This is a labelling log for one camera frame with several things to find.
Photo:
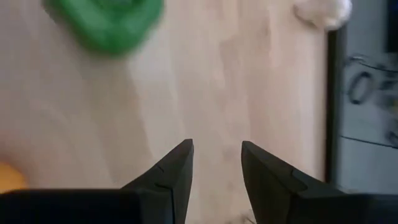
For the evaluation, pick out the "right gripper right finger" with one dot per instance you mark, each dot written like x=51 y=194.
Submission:
x=267 y=186

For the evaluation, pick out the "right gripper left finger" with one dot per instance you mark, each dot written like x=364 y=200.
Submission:
x=174 y=180

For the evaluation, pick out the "orange citrus fruit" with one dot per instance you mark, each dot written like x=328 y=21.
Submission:
x=9 y=177

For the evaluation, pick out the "green bell pepper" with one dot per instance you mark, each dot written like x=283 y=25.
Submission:
x=105 y=25

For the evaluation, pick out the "white garlic bulb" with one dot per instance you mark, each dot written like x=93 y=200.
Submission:
x=323 y=12

